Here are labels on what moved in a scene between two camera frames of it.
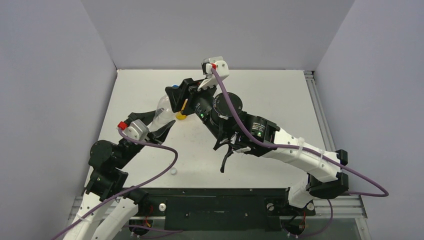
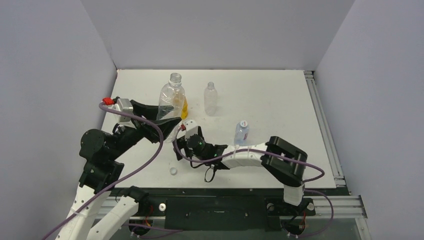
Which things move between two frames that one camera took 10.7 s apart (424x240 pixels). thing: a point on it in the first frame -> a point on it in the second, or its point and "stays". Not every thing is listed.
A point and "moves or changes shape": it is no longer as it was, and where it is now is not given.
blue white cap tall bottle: (173, 171) stays
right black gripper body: (185, 94) -> (184, 140)
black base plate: (222, 209) stays
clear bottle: (164, 115) moves or changes shape
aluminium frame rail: (318, 110) stays
